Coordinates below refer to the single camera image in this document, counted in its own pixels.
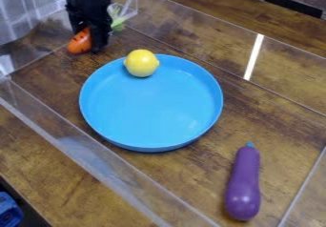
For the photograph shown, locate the blue plastic object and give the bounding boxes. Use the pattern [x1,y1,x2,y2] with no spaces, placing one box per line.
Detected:
[0,192,25,227]

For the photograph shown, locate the clear acrylic tray enclosure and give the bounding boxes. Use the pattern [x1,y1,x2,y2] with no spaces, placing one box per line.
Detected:
[0,0,326,227]

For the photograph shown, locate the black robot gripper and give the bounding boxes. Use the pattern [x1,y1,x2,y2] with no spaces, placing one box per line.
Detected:
[66,0,113,52]

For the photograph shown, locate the yellow toy lemon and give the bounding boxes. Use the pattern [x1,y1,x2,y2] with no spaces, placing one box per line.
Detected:
[123,50,160,77]

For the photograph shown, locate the blue round plate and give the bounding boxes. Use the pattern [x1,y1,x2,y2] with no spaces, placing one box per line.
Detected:
[79,54,225,153]

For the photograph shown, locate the orange toy carrot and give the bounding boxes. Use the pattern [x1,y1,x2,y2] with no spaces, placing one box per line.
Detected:
[67,3,127,55]

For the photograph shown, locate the white patterned curtain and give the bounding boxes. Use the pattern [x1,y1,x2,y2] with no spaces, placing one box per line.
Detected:
[0,0,59,45]

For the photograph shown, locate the purple toy eggplant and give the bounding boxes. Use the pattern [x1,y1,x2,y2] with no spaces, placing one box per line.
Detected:
[225,142,261,221]

